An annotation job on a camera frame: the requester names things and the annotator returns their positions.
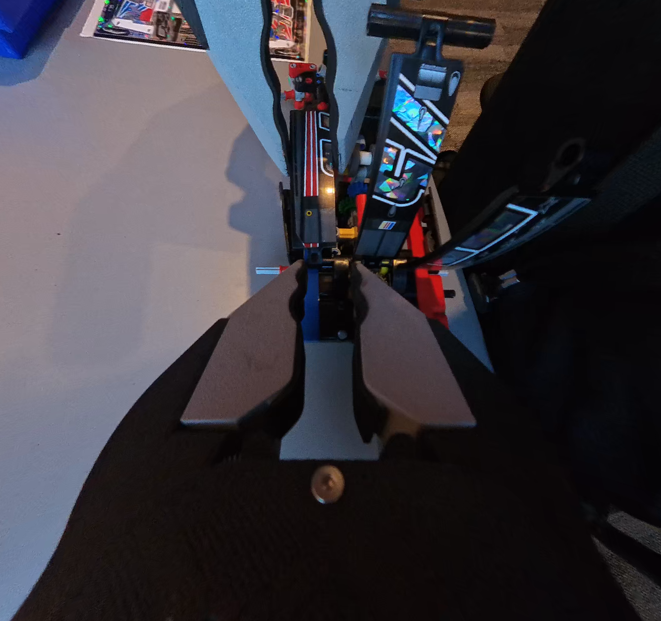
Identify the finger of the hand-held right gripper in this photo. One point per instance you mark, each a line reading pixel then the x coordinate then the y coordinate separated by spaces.
pixel 356 27
pixel 232 27

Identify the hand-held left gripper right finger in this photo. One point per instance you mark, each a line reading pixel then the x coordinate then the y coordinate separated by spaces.
pixel 408 373

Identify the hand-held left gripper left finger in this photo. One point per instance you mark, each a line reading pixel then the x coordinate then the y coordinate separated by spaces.
pixel 248 363

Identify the toy brick car model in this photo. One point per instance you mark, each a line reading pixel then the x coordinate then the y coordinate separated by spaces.
pixel 428 290

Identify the red striped black curved panel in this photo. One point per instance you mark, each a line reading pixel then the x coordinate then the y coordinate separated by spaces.
pixel 310 156

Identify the grey desk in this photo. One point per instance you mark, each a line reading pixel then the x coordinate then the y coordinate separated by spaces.
pixel 103 244

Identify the holographic sticker sheet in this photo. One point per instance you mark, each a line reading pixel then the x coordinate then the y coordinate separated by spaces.
pixel 139 6

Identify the blue plastic bin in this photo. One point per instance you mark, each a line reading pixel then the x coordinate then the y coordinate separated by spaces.
pixel 26 1

